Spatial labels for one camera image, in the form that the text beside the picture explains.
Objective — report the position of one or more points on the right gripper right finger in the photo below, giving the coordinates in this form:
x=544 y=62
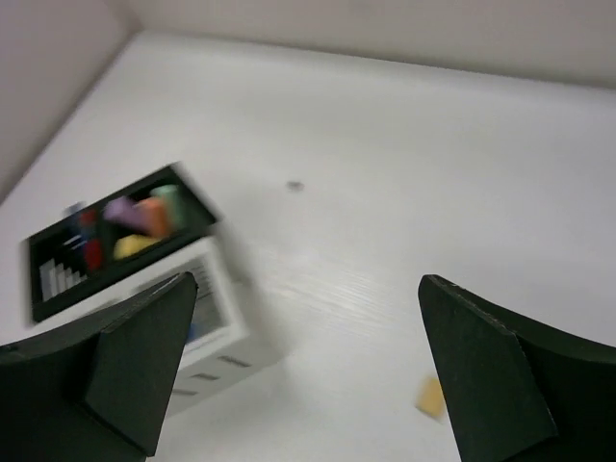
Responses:
x=517 y=389

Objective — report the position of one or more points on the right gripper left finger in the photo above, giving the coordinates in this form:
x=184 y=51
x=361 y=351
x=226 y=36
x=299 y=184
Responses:
x=97 y=388

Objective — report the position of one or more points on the yellow highlighter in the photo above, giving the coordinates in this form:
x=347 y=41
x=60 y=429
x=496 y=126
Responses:
x=132 y=244

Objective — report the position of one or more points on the orange highlighter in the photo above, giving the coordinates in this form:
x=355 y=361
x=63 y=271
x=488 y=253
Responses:
x=154 y=213

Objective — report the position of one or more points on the blue ballpoint pen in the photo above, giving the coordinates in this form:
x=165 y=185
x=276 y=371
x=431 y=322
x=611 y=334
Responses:
x=74 y=215

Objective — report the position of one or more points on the green highlighter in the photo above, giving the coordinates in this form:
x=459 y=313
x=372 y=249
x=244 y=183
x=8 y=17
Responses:
x=173 y=201

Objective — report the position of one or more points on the purple highlighter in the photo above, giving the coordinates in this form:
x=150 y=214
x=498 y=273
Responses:
x=125 y=212

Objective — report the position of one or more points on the yellow eraser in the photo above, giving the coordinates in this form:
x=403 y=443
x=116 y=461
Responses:
x=430 y=400

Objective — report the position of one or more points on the white desk organizer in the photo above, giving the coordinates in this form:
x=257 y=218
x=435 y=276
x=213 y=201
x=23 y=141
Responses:
x=223 y=347

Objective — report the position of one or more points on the black desk organizer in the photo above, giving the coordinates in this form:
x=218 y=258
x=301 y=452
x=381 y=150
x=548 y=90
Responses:
x=56 y=270

